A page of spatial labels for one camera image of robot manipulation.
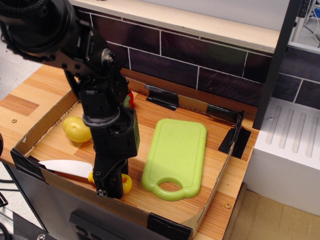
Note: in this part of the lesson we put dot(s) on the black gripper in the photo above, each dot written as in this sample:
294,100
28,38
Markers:
115,139

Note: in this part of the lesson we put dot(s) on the white toy knife yellow handle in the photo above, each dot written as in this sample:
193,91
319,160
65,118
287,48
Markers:
70,167

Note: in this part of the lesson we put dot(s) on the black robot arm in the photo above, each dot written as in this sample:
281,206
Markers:
49,32

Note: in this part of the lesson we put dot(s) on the green plastic cutting board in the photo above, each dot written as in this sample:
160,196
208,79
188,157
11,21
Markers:
174,166

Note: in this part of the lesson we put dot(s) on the white ribbed drain board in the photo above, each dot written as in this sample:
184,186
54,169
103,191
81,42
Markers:
285,162

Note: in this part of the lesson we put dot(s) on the yellow toy potato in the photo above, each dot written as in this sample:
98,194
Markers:
76,130

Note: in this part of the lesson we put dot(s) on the black box under table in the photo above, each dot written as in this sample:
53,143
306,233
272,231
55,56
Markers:
106,228

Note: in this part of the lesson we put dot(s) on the red toy tomato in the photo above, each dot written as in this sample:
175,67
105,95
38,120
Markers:
129,100

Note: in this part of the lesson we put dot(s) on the wooden shelf with dark posts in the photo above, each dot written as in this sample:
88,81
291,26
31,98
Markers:
213,28

